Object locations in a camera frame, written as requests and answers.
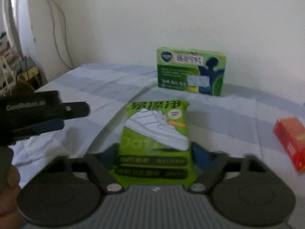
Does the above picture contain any red small box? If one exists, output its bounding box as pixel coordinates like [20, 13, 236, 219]
[273, 117, 305, 173]

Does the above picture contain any person's left hand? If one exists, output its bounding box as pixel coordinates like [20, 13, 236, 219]
[1, 166, 25, 229]

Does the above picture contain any grey wall cable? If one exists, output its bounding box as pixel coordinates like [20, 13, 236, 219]
[41, 0, 75, 70]

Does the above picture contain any green shoe wipes packet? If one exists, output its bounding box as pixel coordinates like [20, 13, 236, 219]
[111, 100, 197, 187]

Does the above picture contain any green medicine box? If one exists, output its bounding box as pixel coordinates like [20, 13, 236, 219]
[157, 47, 226, 96]

